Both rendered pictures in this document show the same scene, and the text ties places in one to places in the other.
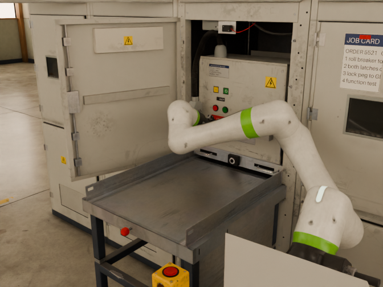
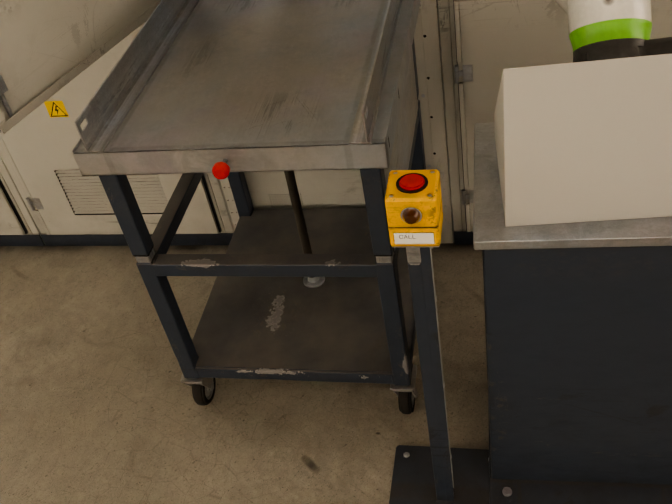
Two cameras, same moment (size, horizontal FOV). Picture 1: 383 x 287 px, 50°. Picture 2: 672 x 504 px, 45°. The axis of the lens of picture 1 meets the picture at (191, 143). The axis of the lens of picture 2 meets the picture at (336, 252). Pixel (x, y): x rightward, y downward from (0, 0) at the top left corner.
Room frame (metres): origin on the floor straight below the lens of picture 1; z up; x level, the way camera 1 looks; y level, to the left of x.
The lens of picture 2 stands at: (0.15, 0.57, 1.66)
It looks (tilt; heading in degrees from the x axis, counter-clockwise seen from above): 41 degrees down; 337
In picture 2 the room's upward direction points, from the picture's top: 11 degrees counter-clockwise
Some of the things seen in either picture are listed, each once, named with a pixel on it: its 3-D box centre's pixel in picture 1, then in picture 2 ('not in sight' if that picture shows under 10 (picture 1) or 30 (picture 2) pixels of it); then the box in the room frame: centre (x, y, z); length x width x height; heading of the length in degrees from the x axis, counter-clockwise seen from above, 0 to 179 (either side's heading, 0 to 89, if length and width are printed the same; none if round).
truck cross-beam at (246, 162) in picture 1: (237, 158); not in sight; (1.97, -0.24, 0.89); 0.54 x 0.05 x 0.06; 51
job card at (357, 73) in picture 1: (361, 62); not in sight; (1.54, -0.63, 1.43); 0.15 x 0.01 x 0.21; 51
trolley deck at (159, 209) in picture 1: (187, 197); (265, 68); (1.66, 0.02, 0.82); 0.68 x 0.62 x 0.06; 141
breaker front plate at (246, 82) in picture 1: (237, 110); not in sight; (1.96, -0.23, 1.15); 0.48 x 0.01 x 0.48; 51
